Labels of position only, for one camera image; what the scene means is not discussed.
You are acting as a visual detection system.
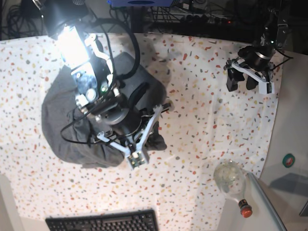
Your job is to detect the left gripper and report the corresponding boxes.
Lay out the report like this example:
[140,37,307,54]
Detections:
[226,45,275,91]

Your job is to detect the black power strip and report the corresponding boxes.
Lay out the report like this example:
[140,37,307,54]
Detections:
[180,14,232,25]

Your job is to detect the blue box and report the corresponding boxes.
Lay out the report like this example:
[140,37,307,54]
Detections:
[107,0,174,7]

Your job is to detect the green tape roll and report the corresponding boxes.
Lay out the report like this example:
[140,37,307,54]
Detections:
[282,154,295,168]

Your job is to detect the black keyboard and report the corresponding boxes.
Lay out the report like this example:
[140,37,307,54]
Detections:
[45,209,159,231]

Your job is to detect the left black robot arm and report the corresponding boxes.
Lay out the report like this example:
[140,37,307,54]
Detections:
[224,0,292,94]

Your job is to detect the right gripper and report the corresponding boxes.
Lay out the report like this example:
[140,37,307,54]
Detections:
[76,82,174,147]

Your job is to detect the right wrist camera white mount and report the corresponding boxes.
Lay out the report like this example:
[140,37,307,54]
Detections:
[97,104,167,169]

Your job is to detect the grey t-shirt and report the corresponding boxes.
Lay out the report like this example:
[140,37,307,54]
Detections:
[41,52,167,168]

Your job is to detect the terrazzo pattern tablecloth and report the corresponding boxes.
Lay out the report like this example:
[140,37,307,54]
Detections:
[0,33,282,231]

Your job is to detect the black cable bundle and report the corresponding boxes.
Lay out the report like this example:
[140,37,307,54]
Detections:
[4,4,44,38]

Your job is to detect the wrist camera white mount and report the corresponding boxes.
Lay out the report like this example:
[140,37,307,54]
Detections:
[224,58,275,94]
[97,104,167,169]

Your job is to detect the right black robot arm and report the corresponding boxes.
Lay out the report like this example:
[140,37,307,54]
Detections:
[34,0,170,151]

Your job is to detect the clear glass bottle orange cap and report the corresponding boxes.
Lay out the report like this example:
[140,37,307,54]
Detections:
[213,160,253,218]

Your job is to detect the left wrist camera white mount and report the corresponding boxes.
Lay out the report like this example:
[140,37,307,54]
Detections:
[224,58,275,94]

